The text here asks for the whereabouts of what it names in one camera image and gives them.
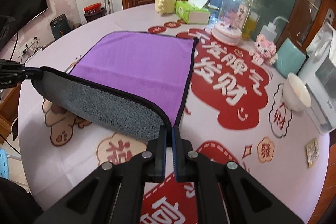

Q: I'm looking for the purple and grey towel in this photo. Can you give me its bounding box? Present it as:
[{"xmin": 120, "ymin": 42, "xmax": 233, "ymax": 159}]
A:
[{"xmin": 32, "ymin": 31, "xmax": 199, "ymax": 142}]

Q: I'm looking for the white power strip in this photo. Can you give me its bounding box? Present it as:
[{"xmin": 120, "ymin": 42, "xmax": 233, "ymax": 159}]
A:
[{"xmin": 17, "ymin": 37, "xmax": 39, "ymax": 57}]

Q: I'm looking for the dark green air fryer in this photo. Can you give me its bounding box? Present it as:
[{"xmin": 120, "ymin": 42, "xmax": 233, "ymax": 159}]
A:
[{"xmin": 50, "ymin": 14, "xmax": 72, "ymax": 40}]

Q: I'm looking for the black television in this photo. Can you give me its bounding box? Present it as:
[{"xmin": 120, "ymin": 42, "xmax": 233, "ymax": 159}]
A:
[{"xmin": 1, "ymin": 0, "xmax": 48, "ymax": 30}]

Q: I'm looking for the pink printed tablecloth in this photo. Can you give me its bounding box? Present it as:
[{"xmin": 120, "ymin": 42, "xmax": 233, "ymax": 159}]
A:
[{"xmin": 18, "ymin": 5, "xmax": 330, "ymax": 222}]

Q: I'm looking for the blue chair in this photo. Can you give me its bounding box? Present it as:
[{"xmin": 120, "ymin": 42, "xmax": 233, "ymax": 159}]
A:
[{"xmin": 0, "ymin": 148, "xmax": 9, "ymax": 179}]

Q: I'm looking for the small patterned coaster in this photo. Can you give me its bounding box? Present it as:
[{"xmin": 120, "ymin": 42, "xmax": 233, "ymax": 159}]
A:
[{"xmin": 305, "ymin": 138, "xmax": 319, "ymax": 168}]

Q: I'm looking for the red basket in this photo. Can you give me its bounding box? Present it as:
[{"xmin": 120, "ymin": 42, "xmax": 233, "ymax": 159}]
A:
[{"xmin": 83, "ymin": 2, "xmax": 101, "ymax": 15}]

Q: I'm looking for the white ceramic bowl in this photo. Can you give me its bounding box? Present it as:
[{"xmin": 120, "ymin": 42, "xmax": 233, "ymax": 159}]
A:
[{"xmin": 282, "ymin": 73, "xmax": 311, "ymax": 112}]

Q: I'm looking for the pink block cat figure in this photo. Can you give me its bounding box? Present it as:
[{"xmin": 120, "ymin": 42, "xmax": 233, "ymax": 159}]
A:
[{"xmin": 249, "ymin": 34, "xmax": 278, "ymax": 66}]

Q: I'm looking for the teal cup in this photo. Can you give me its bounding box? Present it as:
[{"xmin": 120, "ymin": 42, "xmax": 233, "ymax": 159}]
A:
[{"xmin": 274, "ymin": 38, "xmax": 306, "ymax": 78}]

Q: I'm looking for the yellow mug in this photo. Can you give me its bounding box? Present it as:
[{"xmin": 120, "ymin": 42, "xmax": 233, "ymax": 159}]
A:
[{"xmin": 154, "ymin": 0, "xmax": 177, "ymax": 15}]

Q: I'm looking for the white squeeze bottle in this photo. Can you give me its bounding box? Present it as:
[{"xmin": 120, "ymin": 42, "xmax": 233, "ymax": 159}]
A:
[{"xmin": 260, "ymin": 16, "xmax": 289, "ymax": 42}]

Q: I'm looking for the yellow liquid glass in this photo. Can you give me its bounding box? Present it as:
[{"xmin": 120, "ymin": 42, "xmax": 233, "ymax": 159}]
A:
[{"xmin": 241, "ymin": 11, "xmax": 260, "ymax": 40}]

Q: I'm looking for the green tissue box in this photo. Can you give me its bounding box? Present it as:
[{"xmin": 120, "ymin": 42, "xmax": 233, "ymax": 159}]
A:
[{"xmin": 175, "ymin": 1, "xmax": 211, "ymax": 24}]

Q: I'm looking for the glass dome with pink base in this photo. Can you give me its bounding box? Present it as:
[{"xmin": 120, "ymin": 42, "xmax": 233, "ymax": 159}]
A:
[{"xmin": 211, "ymin": 0, "xmax": 250, "ymax": 46}]

